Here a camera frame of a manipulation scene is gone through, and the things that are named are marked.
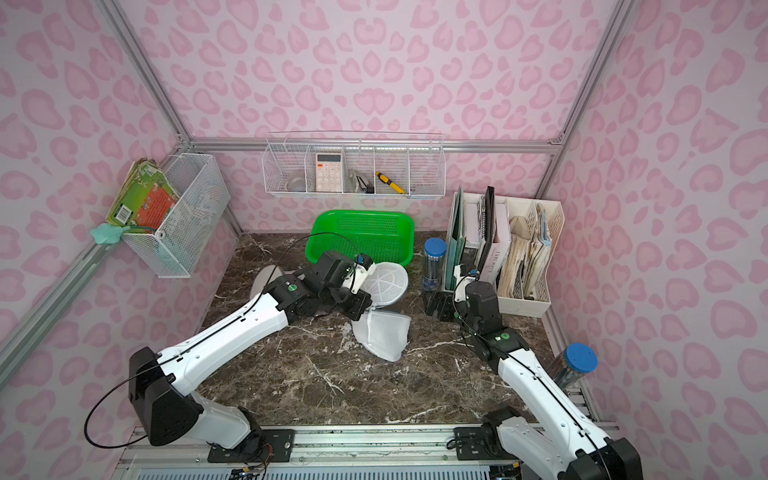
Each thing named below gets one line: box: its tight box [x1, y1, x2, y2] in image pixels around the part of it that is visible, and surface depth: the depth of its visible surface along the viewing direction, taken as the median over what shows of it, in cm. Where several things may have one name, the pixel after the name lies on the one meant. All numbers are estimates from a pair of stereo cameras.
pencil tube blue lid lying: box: [547, 343, 599, 389], surface depth 69 cm
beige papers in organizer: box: [498, 204, 552, 299], surface depth 90 cm
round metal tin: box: [285, 178, 306, 192], surface depth 99 cm
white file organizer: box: [442, 191, 565, 318], surface depth 90 cm
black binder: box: [477, 186, 495, 276], surface depth 84 cm
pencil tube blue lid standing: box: [422, 237, 447, 292], surface depth 93 cm
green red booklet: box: [105, 157, 181, 233], surface depth 73 cm
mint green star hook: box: [90, 223, 131, 244], surface depth 64 cm
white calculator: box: [316, 152, 343, 192], surface depth 97 cm
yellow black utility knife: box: [375, 172, 407, 194], surface depth 100 cm
